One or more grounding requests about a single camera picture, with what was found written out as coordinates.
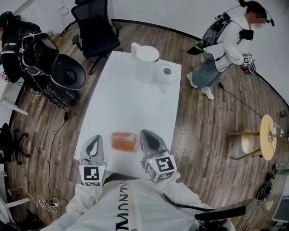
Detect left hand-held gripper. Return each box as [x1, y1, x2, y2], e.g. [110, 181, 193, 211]
[78, 134, 108, 187]

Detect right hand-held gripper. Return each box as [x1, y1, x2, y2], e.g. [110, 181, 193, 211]
[139, 129, 178, 183]

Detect orange packet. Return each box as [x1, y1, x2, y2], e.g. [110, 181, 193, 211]
[110, 132, 140, 153]

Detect person's left forearm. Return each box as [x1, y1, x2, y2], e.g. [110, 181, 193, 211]
[65, 182, 107, 217]

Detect person's right forearm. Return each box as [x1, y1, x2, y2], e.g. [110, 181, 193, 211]
[155, 171, 204, 210]

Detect person in white printed clothing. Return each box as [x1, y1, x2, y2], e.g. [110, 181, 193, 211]
[42, 171, 238, 231]

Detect white kettle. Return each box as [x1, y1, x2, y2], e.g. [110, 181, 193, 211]
[131, 42, 161, 83]

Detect white desk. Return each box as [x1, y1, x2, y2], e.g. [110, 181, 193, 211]
[0, 78, 29, 117]

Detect round wooden side table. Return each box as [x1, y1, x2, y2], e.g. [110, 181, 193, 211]
[227, 114, 278, 162]

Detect black headrest office chair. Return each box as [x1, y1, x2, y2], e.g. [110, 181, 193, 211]
[71, 0, 124, 75]

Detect clear glass stand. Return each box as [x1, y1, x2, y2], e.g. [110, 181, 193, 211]
[267, 122, 284, 143]

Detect black floor cable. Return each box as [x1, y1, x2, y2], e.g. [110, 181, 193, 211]
[218, 81, 264, 118]
[48, 108, 69, 205]

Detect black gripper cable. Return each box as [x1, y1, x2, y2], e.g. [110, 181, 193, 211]
[161, 191, 215, 213]

